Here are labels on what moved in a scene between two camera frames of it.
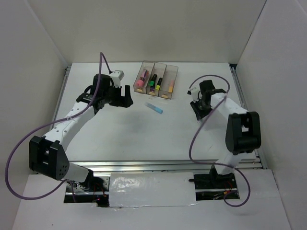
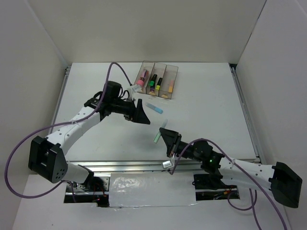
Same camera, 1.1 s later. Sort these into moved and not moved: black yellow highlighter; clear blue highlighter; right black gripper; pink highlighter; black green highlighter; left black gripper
Moved: left black gripper; right black gripper
Not moved: black yellow highlighter; clear blue highlighter; pink highlighter; black green highlighter
